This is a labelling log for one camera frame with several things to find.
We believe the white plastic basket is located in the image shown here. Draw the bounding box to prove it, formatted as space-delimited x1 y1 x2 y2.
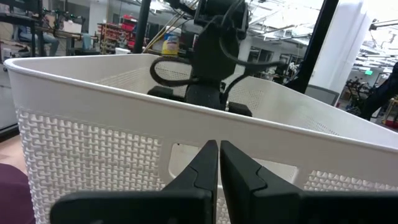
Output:
3 53 398 224

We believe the yellow wipes canister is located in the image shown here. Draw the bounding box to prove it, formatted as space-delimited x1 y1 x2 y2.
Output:
161 26 182 57

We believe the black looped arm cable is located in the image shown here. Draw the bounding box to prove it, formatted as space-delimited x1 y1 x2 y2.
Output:
149 55 200 88

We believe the red parts shelf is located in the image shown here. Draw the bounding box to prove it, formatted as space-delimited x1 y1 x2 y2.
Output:
97 14 138 54

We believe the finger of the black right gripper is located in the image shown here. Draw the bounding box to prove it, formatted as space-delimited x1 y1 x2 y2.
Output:
147 85 175 101
228 101 253 118

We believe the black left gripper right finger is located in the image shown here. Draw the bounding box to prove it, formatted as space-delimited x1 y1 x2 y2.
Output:
220 140 398 224

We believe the black workbench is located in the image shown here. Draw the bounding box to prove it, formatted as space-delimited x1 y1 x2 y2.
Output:
0 0 44 58

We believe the maroon cloth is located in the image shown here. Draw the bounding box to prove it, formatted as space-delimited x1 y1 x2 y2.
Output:
0 163 35 224

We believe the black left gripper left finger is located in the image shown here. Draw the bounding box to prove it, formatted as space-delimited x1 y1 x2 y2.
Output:
49 139 219 224

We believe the black vertical post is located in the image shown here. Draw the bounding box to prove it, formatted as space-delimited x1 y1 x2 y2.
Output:
132 0 152 55
284 0 340 95

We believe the person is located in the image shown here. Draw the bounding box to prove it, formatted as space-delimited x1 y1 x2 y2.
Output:
359 62 398 121
17 15 60 57

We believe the white building pillar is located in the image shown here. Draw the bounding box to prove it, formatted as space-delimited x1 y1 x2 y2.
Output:
307 0 374 94

